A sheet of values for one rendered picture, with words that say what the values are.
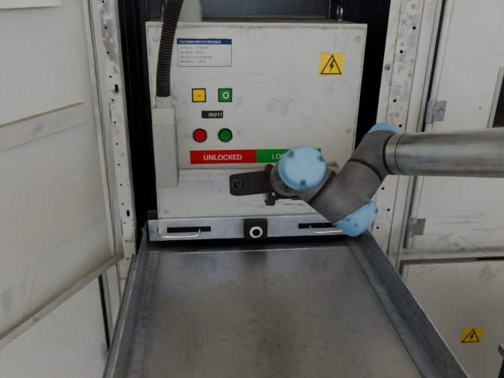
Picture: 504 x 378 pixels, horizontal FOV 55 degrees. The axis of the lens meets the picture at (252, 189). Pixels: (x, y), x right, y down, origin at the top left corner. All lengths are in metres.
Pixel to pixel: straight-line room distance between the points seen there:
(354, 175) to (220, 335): 0.40
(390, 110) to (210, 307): 0.60
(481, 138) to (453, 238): 0.61
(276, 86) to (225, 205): 0.32
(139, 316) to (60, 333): 0.40
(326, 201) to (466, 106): 0.51
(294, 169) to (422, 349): 0.43
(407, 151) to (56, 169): 0.68
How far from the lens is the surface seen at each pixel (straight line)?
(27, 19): 1.00
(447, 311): 1.51
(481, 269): 1.47
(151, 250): 1.26
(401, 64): 1.17
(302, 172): 0.82
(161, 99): 1.05
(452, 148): 0.81
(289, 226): 1.27
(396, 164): 0.88
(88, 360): 1.45
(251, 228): 1.23
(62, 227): 1.12
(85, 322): 1.37
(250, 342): 0.97
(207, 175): 1.16
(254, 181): 1.01
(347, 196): 0.86
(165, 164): 1.08
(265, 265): 1.19
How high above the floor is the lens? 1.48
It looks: 23 degrees down
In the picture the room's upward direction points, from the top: 1 degrees clockwise
